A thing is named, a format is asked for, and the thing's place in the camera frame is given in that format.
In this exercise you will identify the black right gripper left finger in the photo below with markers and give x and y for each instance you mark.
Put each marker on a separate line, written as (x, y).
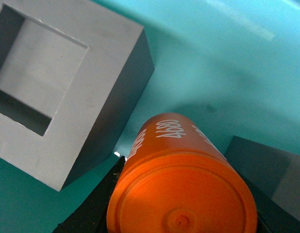
(90, 216)

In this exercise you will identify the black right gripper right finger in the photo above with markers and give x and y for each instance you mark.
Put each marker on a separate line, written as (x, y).
(271, 217)

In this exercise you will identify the gray block with round hole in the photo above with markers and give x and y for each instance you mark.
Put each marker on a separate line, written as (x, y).
(275, 172)

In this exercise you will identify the orange cylinder with white numbers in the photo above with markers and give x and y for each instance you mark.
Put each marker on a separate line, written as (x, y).
(176, 181)

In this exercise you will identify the gray block with square hole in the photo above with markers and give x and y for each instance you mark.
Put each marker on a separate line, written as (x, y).
(71, 74)

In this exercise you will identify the blue plastic box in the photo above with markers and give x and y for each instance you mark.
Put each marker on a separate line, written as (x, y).
(231, 66)

